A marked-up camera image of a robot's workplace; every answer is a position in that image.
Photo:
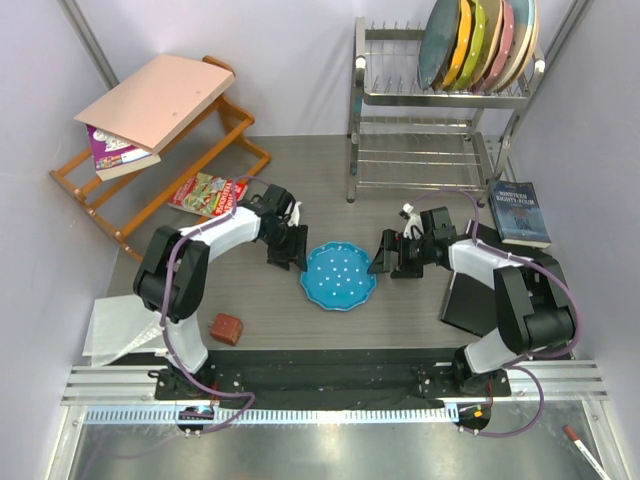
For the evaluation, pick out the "white cloth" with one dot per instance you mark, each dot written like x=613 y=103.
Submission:
x=119 y=326

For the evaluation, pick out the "green dotted plate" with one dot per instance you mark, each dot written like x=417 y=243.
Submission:
x=475 y=44

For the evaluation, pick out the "dark blue-grey plate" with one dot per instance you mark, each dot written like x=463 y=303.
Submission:
x=438 y=42

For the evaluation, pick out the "dark blue paperback book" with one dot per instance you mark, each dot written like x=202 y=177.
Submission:
x=517 y=214

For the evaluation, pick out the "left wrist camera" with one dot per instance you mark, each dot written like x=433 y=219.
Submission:
x=293 y=214

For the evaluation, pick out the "blue dotted plate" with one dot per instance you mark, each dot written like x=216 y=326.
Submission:
x=337 y=277

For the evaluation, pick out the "red comic book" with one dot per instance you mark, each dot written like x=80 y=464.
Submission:
x=203 y=195

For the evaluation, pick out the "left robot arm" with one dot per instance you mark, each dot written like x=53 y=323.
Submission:
x=172 y=274

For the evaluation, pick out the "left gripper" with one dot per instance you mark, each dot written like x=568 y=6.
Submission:
x=294 y=253

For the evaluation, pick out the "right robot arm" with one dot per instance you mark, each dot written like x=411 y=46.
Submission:
x=475 y=364

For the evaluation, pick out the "pink folder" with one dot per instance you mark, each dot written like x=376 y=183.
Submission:
x=153 y=105

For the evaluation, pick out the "pink dotted plate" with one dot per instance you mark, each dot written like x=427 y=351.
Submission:
x=503 y=49

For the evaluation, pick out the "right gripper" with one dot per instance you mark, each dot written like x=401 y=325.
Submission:
x=389 y=243

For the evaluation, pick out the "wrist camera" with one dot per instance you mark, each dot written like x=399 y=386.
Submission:
x=413 y=229
x=293 y=214

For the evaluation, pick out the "wooden rack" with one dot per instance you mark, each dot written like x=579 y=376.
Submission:
x=93 y=194

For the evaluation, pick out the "cream floral plate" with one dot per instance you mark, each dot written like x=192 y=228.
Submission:
x=493 y=10

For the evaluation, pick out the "orange dotted plate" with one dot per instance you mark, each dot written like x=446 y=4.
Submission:
x=460 y=50

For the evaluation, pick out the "red white marker pen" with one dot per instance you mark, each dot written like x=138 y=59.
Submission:
x=589 y=457

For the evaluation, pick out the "brown square block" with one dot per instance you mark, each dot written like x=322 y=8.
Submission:
x=226 y=329

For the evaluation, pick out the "cream blue rimmed plate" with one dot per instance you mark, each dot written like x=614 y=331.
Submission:
x=525 y=12

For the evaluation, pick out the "black box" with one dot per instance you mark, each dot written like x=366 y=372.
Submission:
x=465 y=300

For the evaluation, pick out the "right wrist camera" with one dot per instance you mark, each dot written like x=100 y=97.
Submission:
x=413 y=229

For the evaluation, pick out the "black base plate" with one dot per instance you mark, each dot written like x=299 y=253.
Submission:
x=329 y=380

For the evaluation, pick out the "metal dish rack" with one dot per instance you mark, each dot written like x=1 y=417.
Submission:
x=403 y=137

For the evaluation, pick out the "purple white book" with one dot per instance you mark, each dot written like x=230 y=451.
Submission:
x=114 y=157

